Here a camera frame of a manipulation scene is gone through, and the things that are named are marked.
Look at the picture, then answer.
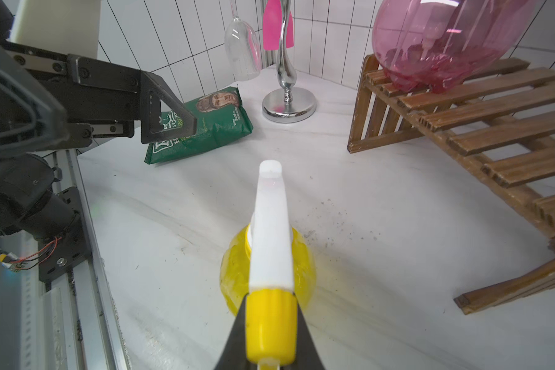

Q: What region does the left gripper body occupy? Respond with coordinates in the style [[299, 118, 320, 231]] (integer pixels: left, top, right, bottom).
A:
[[0, 41, 143, 148]]

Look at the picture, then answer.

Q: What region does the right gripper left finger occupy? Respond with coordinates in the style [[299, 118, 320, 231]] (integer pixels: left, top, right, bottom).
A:
[[214, 295, 250, 370]]

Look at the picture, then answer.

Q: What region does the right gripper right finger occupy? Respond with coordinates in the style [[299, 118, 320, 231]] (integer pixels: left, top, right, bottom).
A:
[[293, 304, 325, 370]]

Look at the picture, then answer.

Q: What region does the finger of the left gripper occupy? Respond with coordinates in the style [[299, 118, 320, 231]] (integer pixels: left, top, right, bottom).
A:
[[0, 45, 69, 158], [139, 70, 198, 145]]

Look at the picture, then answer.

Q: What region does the small yellow spray bottle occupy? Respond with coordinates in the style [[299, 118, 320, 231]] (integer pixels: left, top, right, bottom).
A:
[[220, 160, 316, 369]]

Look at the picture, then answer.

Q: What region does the pink pump sprayer bottle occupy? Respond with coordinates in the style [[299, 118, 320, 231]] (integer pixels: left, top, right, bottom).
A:
[[372, 0, 536, 93]]

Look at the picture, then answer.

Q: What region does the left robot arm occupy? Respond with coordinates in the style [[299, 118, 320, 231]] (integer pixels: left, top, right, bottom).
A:
[[0, 1, 197, 239]]

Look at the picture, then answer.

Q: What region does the wooden slatted shelf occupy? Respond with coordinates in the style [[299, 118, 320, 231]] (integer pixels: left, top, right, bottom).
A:
[[347, 55, 555, 315]]

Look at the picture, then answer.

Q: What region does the green chips bag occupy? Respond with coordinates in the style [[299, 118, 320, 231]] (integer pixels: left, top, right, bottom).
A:
[[144, 86, 254, 165]]

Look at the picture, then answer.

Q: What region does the clear wine glass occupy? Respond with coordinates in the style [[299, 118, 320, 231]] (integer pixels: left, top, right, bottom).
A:
[[224, 0, 262, 81]]

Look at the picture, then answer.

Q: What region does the pink wine glass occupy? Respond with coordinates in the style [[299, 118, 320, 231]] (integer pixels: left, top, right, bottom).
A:
[[262, 0, 294, 51]]

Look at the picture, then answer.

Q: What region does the chrome wine glass rack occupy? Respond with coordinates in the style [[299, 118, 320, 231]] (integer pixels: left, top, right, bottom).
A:
[[261, 1, 317, 124]]

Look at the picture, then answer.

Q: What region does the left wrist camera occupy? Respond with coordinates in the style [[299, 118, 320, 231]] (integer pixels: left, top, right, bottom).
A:
[[9, 0, 101, 59]]

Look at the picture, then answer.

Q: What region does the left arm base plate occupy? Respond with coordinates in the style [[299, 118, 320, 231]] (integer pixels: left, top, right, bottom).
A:
[[39, 187, 92, 284]]

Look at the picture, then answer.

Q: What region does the aluminium mounting rail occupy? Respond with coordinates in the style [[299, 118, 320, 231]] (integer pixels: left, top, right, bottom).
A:
[[18, 150, 131, 369]]

